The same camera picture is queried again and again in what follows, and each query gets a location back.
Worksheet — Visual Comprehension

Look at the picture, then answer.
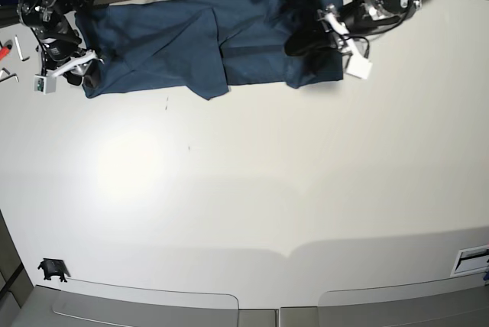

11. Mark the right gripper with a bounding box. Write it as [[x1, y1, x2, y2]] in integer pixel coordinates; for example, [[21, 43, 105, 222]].
[[40, 34, 101, 89]]

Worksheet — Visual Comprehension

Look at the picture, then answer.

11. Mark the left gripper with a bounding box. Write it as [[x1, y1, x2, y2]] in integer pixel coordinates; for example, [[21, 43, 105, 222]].
[[284, 0, 401, 57]]

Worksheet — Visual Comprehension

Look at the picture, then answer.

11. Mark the blue T-shirt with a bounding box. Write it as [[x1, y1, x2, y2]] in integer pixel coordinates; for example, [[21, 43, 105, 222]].
[[75, 0, 343, 100]]

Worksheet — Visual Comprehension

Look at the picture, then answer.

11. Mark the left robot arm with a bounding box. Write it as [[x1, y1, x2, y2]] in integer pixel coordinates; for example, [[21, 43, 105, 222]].
[[284, 0, 422, 58]]

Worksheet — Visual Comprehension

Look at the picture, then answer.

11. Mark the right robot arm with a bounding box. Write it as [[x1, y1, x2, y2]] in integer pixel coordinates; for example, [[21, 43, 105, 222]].
[[17, 0, 103, 94]]

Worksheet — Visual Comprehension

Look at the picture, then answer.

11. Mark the silver hex key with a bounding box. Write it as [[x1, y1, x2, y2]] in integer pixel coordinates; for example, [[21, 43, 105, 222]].
[[0, 68, 19, 83]]

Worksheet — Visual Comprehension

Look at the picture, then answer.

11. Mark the black hex key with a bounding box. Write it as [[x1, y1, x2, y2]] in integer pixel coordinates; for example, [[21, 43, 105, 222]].
[[14, 35, 30, 62]]

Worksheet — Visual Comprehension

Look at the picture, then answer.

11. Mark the grey left chair back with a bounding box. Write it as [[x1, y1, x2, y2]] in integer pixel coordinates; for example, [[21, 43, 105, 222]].
[[12, 287, 277, 326]]

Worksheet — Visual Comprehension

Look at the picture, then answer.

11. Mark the grey chair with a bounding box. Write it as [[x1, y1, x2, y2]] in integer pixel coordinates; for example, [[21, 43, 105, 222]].
[[12, 287, 277, 326], [278, 274, 488, 326]]

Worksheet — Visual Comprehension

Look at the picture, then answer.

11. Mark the white label plate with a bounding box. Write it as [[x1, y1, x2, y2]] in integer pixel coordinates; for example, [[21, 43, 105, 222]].
[[451, 245, 488, 277]]

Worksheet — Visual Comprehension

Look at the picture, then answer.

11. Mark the grey right chair back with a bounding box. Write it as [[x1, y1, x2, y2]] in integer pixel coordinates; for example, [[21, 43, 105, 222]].
[[278, 274, 488, 326]]

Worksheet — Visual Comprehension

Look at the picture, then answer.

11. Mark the red handled tool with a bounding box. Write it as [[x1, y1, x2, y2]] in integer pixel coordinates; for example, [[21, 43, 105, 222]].
[[0, 40, 13, 60]]

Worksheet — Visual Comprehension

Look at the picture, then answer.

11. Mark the black table clamp bracket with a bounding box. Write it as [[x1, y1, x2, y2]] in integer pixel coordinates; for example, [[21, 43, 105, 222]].
[[37, 258, 70, 283]]

